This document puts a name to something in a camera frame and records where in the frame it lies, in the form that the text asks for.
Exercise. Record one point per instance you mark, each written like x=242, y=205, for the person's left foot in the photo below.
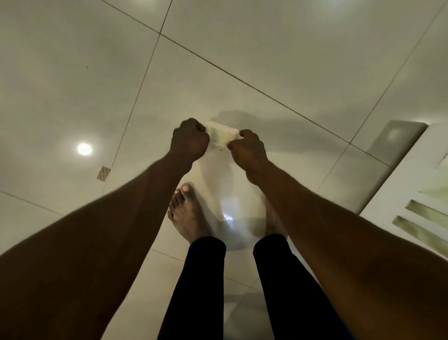
x=187, y=213

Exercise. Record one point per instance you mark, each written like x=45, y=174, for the person's right leg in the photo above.
x=290, y=290

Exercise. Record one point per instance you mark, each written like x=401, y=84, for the person's left leg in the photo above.
x=196, y=290

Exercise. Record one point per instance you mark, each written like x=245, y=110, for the small salmon pink container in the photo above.
x=222, y=136

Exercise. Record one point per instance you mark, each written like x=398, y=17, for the person's left hand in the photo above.
x=190, y=140

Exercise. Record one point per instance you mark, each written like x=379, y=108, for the person's leg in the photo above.
x=290, y=290
x=196, y=290

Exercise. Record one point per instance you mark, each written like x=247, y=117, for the person's foot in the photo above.
x=187, y=213
x=273, y=224

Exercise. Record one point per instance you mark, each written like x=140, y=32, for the person's right forearm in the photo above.
x=350, y=252

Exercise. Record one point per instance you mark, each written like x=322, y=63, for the white slotted furniture panel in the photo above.
x=395, y=196

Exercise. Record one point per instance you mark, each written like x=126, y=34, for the person's left forearm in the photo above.
x=87, y=252

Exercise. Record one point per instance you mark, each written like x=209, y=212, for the brown tape patch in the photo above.
x=103, y=173

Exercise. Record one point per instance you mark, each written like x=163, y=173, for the person's right hand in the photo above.
x=250, y=154

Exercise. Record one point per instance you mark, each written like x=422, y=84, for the person's right foot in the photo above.
x=273, y=224

